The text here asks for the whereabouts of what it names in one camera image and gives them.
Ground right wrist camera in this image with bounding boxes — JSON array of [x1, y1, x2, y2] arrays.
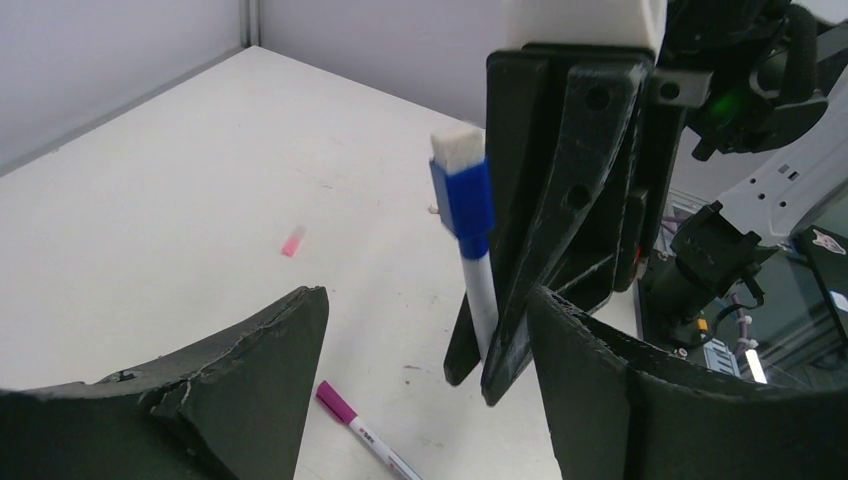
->
[[503, 0, 668, 54]]

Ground pink highlighter cap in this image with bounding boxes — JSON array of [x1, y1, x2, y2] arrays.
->
[[280, 226, 306, 258]]

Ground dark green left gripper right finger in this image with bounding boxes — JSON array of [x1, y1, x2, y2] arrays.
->
[[527, 287, 847, 479]]

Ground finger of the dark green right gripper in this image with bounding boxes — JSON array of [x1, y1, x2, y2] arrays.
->
[[481, 62, 650, 406], [443, 49, 570, 387]]

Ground white pen blue end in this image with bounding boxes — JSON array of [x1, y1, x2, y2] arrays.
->
[[462, 253, 499, 363]]

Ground white pen green end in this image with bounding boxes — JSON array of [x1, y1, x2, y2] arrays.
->
[[348, 417, 422, 480]]

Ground blue pen cap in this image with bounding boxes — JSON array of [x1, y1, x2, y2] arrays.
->
[[429, 124, 495, 260]]

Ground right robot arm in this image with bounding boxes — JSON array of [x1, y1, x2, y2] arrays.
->
[[430, 1, 847, 406]]

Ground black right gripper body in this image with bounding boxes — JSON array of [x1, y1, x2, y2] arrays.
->
[[613, 69, 712, 292]]

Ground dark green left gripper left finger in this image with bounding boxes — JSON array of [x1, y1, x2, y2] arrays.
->
[[1, 286, 329, 479]]

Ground magenta pen cap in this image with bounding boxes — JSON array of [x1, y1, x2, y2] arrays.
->
[[315, 381, 358, 425]]

